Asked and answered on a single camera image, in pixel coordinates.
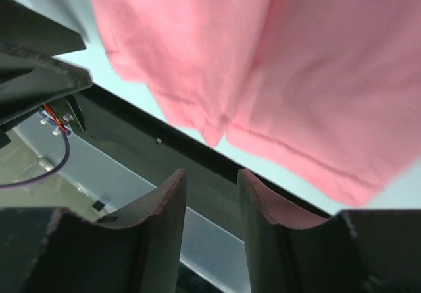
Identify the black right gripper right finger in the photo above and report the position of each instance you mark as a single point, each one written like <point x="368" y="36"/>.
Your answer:
<point x="329" y="256"/>

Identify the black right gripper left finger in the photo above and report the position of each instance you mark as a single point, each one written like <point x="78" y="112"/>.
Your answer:
<point x="133" y="249"/>

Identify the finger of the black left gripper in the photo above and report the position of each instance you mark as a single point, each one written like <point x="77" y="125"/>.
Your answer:
<point x="23" y="27"/>
<point x="30" y="79"/>

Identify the pink t shirt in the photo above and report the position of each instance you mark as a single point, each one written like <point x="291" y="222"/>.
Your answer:
<point x="329" y="89"/>

